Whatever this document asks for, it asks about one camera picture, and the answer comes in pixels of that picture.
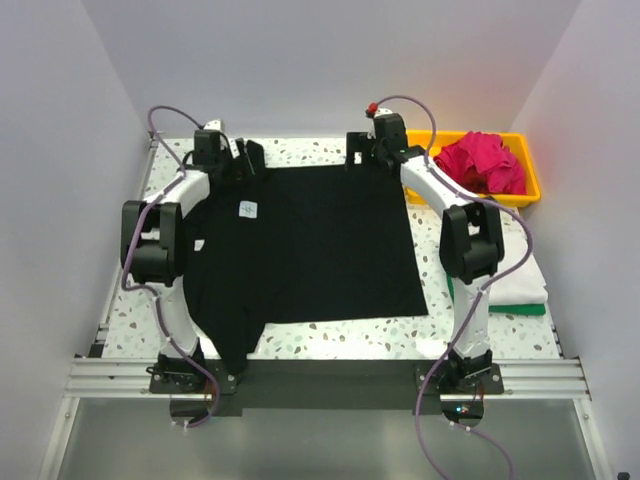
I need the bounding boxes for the black t shirt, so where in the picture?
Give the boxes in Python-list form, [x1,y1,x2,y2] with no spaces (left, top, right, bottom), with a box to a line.
[184,165,427,374]

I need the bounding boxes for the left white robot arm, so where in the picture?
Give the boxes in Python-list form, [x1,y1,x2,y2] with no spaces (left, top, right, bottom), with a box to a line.
[120,127,265,392]

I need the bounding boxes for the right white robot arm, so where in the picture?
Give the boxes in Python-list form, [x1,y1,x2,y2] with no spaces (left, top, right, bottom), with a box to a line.
[346,103,504,393]

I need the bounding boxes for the pink t shirt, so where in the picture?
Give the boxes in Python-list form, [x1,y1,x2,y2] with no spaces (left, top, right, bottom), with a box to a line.
[434,132,526,195]

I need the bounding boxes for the yellow plastic bin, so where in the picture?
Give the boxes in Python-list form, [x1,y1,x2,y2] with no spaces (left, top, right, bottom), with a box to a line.
[405,129,541,208]

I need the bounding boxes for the folded white t shirt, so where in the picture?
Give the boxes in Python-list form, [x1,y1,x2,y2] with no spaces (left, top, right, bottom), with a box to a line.
[489,211,548,308]

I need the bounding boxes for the folded green t shirt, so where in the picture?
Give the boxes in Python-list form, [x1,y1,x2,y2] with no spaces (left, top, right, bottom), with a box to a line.
[476,282,548,317]

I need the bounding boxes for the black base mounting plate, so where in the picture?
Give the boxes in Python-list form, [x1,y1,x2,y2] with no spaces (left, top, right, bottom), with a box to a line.
[149,358,504,419]

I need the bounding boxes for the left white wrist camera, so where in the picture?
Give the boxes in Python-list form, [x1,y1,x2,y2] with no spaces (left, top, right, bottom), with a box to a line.
[204,119,225,132]

